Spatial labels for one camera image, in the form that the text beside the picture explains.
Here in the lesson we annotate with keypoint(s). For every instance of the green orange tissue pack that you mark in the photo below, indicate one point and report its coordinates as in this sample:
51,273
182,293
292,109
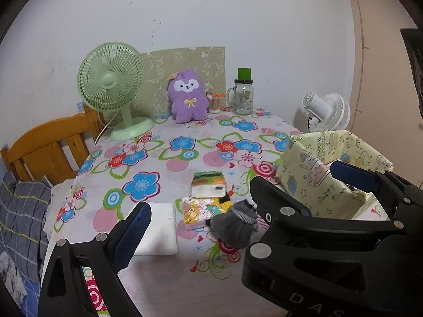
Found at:
208,188

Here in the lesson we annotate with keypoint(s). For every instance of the blue wall sticker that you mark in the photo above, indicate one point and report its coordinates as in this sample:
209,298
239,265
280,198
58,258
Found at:
81,107

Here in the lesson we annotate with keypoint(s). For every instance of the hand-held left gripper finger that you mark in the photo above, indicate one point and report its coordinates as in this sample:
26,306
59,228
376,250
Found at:
132,234

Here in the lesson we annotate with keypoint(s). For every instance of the grey plaid pillow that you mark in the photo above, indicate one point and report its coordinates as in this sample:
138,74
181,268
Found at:
23,211

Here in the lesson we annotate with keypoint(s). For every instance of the white standing fan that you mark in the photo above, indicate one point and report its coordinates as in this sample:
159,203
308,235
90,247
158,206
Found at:
330,112

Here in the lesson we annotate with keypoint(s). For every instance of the grey sock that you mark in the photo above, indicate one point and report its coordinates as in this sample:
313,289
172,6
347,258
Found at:
231,231

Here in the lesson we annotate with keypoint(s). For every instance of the blue bed sheet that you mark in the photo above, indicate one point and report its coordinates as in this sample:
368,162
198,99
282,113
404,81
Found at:
29,300

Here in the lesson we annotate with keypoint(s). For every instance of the cotton swab jar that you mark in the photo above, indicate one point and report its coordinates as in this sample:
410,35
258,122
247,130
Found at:
214,104

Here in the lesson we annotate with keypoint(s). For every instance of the crumpled white cloth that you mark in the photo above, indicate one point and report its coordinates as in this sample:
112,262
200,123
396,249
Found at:
10,270

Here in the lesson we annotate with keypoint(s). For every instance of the floral tablecloth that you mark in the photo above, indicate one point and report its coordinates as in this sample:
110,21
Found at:
155,158

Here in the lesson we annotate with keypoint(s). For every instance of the green desk fan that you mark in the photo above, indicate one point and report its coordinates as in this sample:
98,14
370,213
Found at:
105,79

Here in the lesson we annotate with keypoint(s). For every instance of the purple plush toy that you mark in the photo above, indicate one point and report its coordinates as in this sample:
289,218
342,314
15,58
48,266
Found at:
188,105

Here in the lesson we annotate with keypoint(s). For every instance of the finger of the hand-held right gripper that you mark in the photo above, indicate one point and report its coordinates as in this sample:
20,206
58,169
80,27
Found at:
281,204
355,175

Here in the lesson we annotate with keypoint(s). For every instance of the beige door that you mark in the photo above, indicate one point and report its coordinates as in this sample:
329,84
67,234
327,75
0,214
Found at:
380,72

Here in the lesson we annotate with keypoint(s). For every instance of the white folded cloth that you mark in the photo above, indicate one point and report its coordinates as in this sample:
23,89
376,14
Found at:
158,231

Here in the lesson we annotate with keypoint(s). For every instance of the green printed cardboard sheet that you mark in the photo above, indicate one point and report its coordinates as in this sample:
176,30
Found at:
198,59

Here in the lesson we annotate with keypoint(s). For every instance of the yellow printed storage box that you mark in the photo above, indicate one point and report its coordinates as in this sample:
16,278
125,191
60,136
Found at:
297,171

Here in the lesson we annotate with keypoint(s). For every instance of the yellow cartoon packet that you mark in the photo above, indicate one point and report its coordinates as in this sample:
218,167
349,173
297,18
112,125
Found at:
198,209

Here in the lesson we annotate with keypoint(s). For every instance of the wooden bed headboard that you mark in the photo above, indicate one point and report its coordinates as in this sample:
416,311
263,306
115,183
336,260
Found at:
39,138

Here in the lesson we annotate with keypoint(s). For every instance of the glass mug with green lid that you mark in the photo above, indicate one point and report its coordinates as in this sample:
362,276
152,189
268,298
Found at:
244,100

